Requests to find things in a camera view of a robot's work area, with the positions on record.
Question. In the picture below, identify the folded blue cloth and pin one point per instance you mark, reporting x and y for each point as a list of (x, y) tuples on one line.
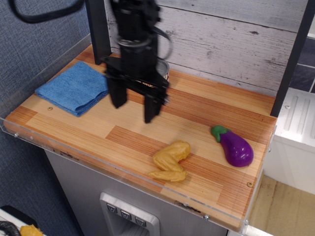
[(75, 90)]

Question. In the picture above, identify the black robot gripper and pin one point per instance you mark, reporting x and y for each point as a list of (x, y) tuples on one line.
[(136, 70)]

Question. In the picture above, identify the yellow toy chicken wing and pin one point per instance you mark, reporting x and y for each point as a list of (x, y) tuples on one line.
[(168, 158)]

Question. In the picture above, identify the sliced mushrooms tin can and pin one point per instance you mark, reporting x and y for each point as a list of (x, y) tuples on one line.
[(162, 68)]

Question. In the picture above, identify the silver dispenser button panel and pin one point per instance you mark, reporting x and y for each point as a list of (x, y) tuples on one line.
[(124, 219)]

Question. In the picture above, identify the white toy sink unit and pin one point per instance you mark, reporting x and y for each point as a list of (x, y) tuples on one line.
[(291, 155)]

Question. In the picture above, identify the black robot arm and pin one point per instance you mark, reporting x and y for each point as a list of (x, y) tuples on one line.
[(136, 21)]

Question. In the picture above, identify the right black frame post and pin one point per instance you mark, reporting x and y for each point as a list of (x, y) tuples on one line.
[(294, 57)]

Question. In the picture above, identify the yellow object bottom left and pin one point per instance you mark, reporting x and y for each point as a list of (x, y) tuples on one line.
[(30, 230)]

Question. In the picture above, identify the purple toy eggplant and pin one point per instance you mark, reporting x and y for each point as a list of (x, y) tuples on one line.
[(238, 151)]

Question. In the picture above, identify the silver toy fridge cabinet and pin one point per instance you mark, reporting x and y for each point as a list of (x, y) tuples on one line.
[(83, 185)]

